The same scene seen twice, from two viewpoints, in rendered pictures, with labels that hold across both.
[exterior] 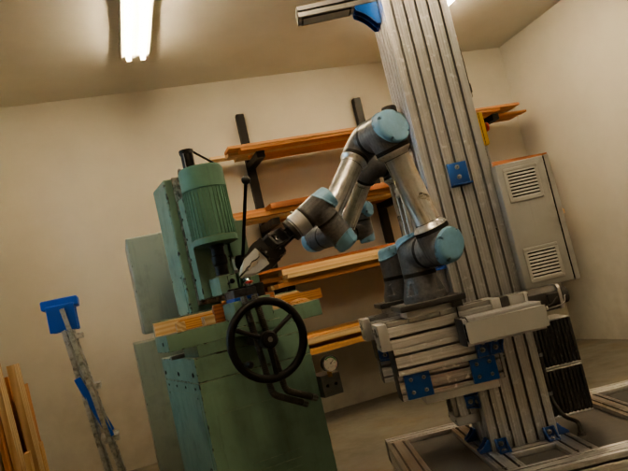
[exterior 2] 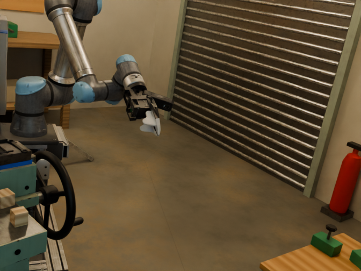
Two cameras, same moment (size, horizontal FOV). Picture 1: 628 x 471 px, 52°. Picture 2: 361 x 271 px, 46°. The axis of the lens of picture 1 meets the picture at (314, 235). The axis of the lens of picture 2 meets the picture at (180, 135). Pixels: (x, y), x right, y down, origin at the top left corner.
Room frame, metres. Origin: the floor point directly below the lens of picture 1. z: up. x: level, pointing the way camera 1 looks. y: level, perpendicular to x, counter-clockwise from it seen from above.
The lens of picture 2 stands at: (2.31, 1.48, 1.49)
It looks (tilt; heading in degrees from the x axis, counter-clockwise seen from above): 19 degrees down; 247
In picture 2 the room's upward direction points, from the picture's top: 9 degrees clockwise
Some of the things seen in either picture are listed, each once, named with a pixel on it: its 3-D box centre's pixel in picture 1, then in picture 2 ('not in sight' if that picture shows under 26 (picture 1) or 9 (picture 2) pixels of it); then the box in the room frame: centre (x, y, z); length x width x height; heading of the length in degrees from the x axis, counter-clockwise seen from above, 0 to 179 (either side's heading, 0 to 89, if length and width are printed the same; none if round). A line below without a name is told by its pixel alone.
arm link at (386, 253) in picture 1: (393, 260); not in sight; (2.73, -0.31, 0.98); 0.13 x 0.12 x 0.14; 123
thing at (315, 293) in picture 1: (253, 308); not in sight; (2.54, 0.30, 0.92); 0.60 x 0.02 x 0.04; 116
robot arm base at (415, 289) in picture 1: (422, 285); (29, 120); (2.24, -0.33, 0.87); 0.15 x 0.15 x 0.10
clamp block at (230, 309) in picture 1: (248, 311); (2, 173); (2.33, 0.29, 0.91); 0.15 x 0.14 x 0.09; 116
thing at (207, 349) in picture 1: (241, 338); not in sight; (2.45, 0.35, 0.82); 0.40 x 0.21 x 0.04; 116
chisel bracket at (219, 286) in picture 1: (224, 287); not in sight; (2.52, 0.39, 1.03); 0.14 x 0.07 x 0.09; 26
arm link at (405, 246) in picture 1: (415, 252); (31, 93); (2.23, -0.33, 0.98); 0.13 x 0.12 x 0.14; 30
